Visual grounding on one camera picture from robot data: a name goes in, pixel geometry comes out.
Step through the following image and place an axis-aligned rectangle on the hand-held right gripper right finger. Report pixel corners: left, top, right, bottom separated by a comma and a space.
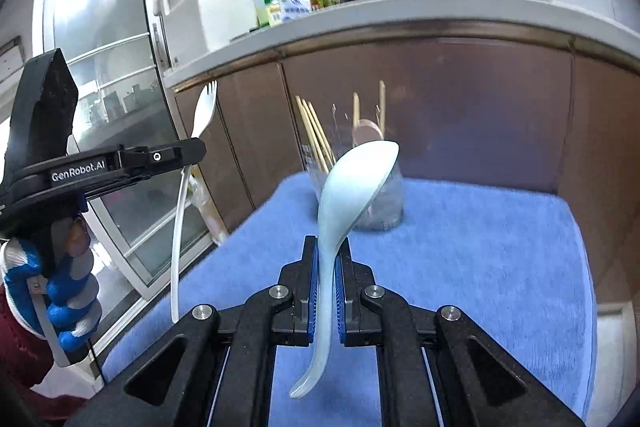
335, 239, 587, 427

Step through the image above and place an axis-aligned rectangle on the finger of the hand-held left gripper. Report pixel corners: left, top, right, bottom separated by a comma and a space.
82, 167, 168, 200
119, 138, 207, 172

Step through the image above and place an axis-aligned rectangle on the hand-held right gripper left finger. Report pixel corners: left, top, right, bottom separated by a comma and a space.
65, 236, 318, 427

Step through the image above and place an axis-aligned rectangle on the white plastic fork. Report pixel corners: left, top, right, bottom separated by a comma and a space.
170, 80, 219, 324

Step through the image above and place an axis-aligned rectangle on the light blue plastic spoon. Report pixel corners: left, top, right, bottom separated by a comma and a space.
288, 140, 401, 401

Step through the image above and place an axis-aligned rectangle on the clear glass jar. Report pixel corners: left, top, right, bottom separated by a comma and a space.
301, 106, 405, 231

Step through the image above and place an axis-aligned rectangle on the pink plastic spoon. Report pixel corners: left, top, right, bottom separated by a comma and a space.
352, 119, 386, 228

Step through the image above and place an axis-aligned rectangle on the person's left forearm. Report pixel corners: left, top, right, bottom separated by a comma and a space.
0, 284, 88, 424

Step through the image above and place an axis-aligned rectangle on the person's left hand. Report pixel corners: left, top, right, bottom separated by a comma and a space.
0, 211, 102, 353

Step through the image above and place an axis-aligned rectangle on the glass sliding door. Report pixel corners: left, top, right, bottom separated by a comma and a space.
35, 0, 226, 303

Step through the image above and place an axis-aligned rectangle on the blue fluffy mat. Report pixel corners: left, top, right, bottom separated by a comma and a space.
100, 171, 599, 427

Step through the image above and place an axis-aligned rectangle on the white plastic container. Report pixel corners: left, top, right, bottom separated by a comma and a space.
161, 0, 257, 68

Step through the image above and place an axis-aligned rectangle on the white and blue packet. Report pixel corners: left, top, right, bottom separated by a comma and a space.
272, 0, 312, 26

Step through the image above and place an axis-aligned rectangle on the brown kitchen cabinet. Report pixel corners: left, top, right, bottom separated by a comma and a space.
171, 36, 640, 313

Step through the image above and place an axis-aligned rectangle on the white kitchen countertop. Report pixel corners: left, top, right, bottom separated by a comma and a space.
162, 0, 640, 92

